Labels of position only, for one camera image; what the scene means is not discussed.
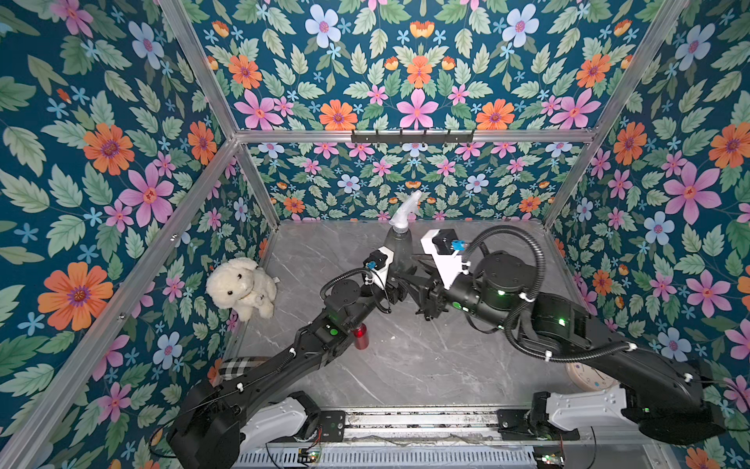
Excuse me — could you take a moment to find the round beige wall clock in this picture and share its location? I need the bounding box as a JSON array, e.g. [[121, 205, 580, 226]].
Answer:
[[566, 363, 618, 392]]

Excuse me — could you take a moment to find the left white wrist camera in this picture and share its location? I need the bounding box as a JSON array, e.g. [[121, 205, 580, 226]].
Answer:
[[363, 246, 394, 290]]

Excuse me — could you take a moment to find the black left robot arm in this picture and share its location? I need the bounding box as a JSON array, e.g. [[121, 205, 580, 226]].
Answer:
[[165, 266, 417, 468]]

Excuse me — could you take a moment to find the plaid fabric cloth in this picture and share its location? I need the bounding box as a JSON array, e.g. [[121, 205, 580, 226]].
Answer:
[[218, 357, 268, 383]]

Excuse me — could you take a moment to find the black hook rail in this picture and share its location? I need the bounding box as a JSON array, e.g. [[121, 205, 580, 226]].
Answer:
[[351, 129, 475, 146]]

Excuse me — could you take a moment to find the white plush teddy bear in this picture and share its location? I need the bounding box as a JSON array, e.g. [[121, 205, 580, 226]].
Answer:
[[206, 257, 279, 322]]

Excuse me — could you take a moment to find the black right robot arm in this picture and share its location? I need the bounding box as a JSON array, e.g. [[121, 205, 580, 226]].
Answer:
[[398, 225, 728, 446]]

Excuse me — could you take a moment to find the aluminium frame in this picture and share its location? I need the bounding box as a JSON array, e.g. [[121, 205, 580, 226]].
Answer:
[[1, 1, 664, 468]]

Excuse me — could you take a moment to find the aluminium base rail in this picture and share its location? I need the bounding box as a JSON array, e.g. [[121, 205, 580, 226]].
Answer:
[[180, 405, 669, 449]]

